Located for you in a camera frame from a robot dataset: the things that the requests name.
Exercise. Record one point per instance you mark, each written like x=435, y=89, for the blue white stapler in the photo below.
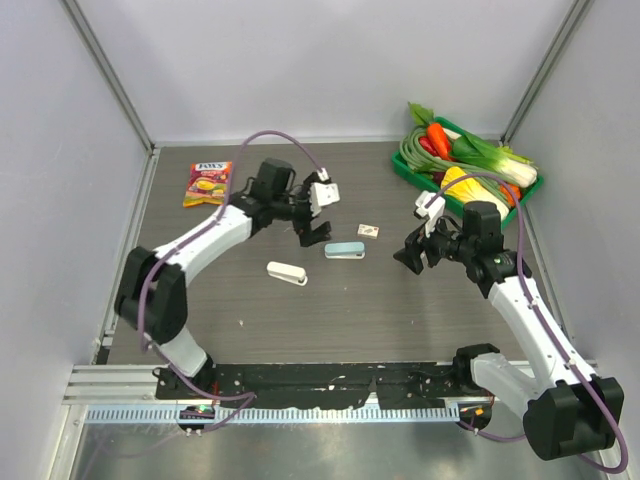
x=345, y=250

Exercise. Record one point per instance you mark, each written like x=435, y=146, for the napa cabbage toy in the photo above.
x=470, y=189

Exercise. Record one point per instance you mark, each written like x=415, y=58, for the orange carrot toy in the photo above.
x=439, y=140

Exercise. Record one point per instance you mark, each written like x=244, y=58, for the white staple box sleeve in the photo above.
x=368, y=231

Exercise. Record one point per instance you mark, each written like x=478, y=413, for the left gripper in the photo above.
x=309, y=237

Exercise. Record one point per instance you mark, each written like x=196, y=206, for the red pepper toy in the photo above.
x=427, y=145

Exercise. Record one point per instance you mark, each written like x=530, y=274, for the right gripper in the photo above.
x=411, y=254

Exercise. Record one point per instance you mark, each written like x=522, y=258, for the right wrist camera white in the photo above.
x=429, y=207

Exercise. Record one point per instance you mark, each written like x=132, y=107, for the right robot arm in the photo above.
x=565, y=407

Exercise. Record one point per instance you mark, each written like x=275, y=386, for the small orange tomato toy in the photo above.
x=512, y=194

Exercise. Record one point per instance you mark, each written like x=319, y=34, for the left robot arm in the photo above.
x=152, y=293

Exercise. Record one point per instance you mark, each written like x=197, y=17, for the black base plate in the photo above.
x=338, y=386

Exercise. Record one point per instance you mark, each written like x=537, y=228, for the purple onion toy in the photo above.
x=437, y=177

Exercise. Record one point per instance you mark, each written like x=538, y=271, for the candy bag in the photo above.
x=207, y=184

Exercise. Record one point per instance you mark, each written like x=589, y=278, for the green long beans bundle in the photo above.
x=419, y=164

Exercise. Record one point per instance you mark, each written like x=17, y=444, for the green plastic tray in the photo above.
x=453, y=132

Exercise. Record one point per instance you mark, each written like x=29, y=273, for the bok choy toy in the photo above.
x=473, y=150

